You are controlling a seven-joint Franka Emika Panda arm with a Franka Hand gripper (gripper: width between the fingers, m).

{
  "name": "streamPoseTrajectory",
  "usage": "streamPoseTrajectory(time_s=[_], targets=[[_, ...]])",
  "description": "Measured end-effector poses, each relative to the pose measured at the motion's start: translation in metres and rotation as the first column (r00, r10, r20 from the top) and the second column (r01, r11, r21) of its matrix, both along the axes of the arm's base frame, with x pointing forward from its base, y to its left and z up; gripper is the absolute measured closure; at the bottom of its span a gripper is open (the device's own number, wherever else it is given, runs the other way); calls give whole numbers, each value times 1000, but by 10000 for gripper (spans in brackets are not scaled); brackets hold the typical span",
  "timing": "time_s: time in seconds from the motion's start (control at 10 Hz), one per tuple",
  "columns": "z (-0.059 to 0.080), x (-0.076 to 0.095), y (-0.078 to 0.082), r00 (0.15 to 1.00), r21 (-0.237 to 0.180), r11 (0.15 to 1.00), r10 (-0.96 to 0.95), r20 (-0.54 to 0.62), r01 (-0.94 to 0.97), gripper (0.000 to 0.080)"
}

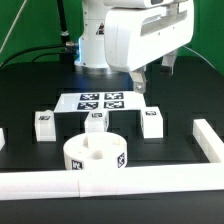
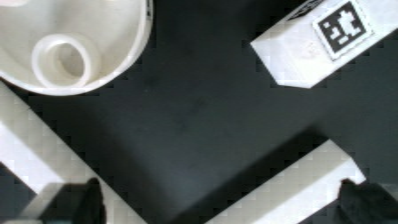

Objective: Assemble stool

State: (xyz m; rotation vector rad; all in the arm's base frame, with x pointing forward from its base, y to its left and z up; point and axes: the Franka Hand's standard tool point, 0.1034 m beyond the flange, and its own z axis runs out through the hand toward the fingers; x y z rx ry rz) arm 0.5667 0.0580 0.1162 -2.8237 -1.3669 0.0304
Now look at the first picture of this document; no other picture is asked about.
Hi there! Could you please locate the thin white cable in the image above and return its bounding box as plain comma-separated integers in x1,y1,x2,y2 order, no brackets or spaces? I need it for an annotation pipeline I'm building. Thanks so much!
0,0,28,55

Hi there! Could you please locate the black cable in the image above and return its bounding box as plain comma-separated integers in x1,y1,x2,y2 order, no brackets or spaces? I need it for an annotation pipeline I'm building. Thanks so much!
30,49,80,64
0,41,80,69

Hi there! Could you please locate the black cable lower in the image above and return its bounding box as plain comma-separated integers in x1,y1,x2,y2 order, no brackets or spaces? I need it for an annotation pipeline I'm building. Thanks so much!
30,49,80,64

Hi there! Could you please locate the black cable upper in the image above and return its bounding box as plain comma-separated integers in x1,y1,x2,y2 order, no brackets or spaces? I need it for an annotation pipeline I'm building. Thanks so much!
0,41,80,69

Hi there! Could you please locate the white front wall bar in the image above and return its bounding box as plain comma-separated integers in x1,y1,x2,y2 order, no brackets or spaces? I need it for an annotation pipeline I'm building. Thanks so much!
0,163,224,200

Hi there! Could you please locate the white marker base plate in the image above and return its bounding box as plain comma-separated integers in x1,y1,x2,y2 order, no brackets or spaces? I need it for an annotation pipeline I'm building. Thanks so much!
54,91,146,113

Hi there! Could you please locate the black vertical post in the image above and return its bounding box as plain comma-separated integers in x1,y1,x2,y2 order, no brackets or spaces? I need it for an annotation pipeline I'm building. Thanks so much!
56,0,75,71

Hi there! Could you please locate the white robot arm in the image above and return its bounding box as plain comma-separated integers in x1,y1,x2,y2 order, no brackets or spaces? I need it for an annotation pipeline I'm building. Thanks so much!
75,0,194,94

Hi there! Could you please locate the white left wall piece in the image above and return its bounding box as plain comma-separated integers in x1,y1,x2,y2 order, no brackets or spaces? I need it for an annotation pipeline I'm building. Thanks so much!
0,128,5,151

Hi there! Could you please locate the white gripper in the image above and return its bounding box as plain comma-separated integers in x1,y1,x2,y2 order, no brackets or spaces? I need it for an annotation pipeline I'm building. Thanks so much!
104,0,194,94

